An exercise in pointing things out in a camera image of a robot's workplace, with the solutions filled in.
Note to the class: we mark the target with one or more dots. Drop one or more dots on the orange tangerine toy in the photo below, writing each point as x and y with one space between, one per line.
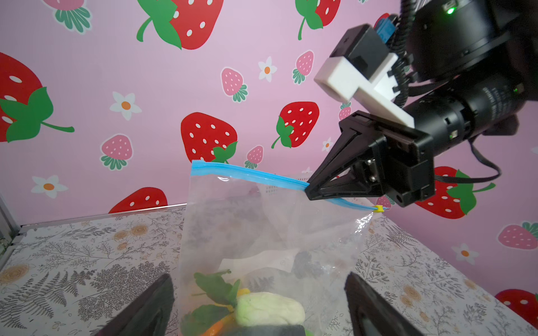
218 327

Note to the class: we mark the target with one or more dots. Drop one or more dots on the clear zip top bag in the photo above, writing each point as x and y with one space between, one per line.
284 244

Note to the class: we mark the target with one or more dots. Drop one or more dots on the left aluminium frame post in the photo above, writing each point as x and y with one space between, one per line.
9 228

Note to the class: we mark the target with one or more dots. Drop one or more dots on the green leaf toy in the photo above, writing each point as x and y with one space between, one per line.
223 297

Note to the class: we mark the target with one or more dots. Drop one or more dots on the white daikon toy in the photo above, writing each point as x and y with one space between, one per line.
268 309

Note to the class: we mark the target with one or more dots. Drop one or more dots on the white plastic basket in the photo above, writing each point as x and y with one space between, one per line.
272 184

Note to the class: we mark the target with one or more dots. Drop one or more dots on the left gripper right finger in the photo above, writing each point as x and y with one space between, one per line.
371 314

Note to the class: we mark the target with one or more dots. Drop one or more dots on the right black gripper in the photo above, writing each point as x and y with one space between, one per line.
374 157

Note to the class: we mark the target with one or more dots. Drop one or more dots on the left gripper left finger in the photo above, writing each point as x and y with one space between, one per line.
149 314

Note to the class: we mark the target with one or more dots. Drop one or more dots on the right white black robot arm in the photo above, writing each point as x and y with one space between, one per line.
450 72

